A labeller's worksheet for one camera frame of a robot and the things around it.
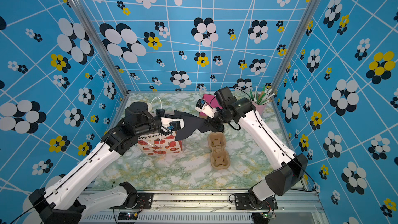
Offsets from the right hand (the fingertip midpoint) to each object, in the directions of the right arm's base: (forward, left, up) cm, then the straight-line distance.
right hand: (209, 121), depth 74 cm
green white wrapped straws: (+22, -32, -5) cm, 39 cm away
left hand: (-1, +12, +10) cm, 16 cm away
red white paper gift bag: (-9, +25, -6) cm, 27 cm away
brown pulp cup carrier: (-9, -6, -22) cm, 25 cm away
